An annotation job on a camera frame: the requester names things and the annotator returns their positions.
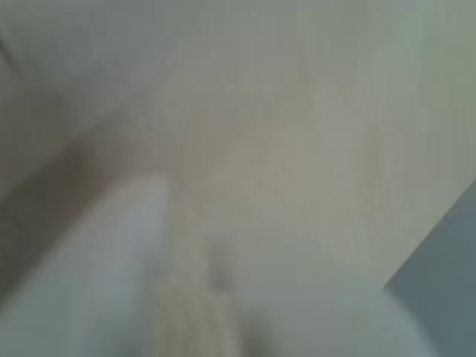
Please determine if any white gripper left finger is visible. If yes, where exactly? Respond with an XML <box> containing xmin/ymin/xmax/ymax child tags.
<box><xmin>0</xmin><ymin>177</ymin><xmax>176</xmax><ymax>357</ymax></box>

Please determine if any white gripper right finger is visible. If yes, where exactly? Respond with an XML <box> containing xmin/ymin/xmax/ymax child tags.
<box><xmin>241</xmin><ymin>289</ymin><xmax>440</xmax><ymax>357</ymax></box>

